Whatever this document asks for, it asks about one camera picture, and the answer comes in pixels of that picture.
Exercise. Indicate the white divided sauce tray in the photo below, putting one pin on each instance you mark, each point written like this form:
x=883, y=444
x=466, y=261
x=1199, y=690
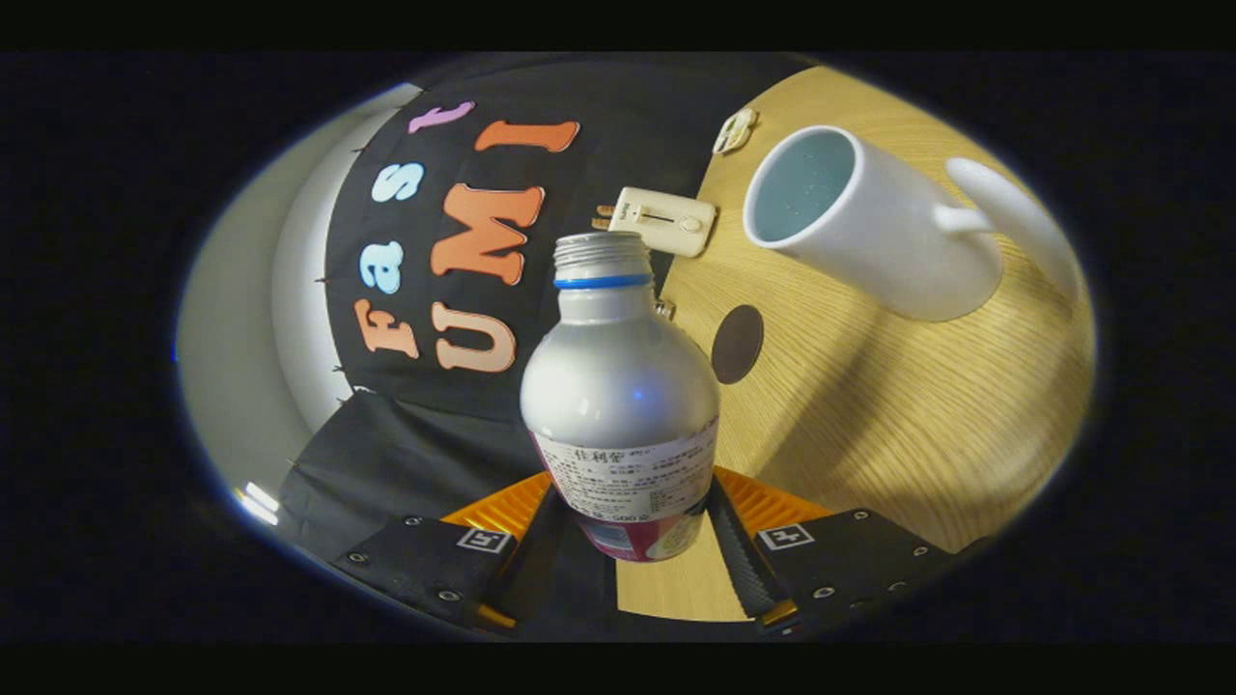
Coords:
x=735, y=131

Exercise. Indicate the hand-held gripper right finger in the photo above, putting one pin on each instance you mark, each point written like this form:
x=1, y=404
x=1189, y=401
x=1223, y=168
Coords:
x=850, y=560

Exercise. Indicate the white toaster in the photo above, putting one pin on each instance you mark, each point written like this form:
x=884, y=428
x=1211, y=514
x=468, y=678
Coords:
x=666, y=222

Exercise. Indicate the dark round coaster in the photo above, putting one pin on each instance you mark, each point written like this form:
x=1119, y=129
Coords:
x=738, y=345

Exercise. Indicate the wooden table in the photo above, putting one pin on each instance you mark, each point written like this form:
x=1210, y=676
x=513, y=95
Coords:
x=869, y=405

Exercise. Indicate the ceiling light panel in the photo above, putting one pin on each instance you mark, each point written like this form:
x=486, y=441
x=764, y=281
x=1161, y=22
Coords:
x=259, y=502

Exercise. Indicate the silver juice bottle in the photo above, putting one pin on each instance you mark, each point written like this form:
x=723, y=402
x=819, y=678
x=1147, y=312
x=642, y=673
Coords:
x=618, y=386

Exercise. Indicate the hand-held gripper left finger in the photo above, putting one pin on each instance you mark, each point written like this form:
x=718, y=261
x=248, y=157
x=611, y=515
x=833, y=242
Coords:
x=435, y=565

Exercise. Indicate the white cup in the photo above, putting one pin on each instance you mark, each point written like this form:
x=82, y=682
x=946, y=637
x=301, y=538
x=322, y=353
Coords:
x=879, y=232

